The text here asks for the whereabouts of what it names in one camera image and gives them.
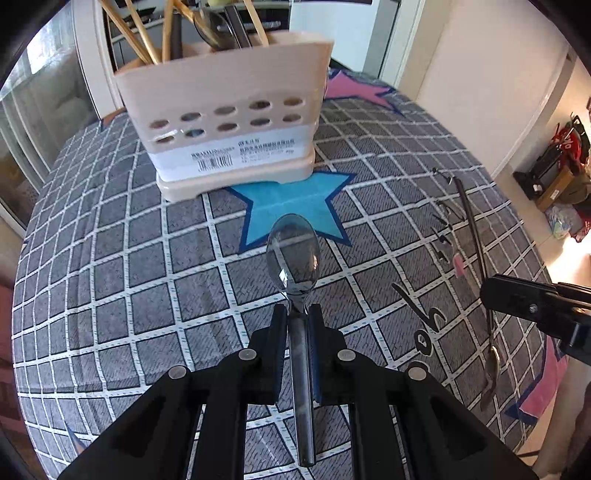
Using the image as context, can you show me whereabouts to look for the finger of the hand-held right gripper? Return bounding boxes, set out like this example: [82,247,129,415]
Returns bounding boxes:
[480,274,591,320]
[538,311,591,364]

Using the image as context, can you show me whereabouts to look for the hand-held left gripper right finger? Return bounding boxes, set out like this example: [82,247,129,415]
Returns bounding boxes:
[309,304,540,480]

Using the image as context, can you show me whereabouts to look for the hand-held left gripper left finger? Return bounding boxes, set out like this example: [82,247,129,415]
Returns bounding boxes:
[56,304,290,480]

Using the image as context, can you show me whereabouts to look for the long dark-handled spoon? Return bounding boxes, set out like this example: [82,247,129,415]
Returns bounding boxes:
[455,178,503,412]

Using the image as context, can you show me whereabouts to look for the beige plastic utensil holder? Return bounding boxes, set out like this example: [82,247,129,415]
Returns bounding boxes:
[113,39,335,203]

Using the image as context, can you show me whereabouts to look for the wooden chopstick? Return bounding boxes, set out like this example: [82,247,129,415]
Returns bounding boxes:
[124,0,157,63]
[242,0,269,47]
[99,0,151,65]
[161,0,175,63]

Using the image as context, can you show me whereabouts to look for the black-handled utensil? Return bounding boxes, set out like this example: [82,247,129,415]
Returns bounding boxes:
[225,0,247,48]

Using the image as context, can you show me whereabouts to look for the wooden chopsticks and utensils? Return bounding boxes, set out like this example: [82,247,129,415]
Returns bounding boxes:
[105,0,289,63]

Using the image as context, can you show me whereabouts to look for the pile of light cloths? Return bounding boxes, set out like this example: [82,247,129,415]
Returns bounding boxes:
[545,203,591,241]

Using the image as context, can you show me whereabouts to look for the brown cardboard box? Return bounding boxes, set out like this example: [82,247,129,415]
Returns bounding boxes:
[536,165,591,213]

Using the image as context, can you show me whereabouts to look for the black case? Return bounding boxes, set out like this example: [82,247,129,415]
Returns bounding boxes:
[514,143,573,200]

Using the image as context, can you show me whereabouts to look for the grey grid blanket with stars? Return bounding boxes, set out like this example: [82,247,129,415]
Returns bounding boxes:
[11,69,570,480]

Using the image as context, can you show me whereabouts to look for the red cloth item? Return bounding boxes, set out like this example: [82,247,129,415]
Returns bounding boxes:
[551,119,591,163]

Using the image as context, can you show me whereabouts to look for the glass sliding door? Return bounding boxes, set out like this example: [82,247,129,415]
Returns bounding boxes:
[0,23,116,224]

